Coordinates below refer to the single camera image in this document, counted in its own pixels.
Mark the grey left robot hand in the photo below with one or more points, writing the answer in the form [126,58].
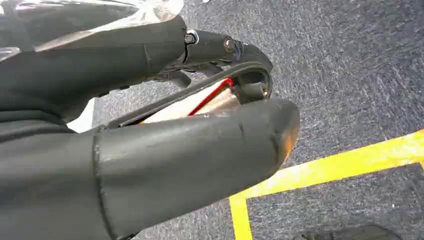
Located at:
[172,159]

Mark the yellow floor tape strip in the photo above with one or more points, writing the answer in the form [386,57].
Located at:
[334,169]
[241,220]

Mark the black robot foot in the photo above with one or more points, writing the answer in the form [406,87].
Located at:
[351,234]

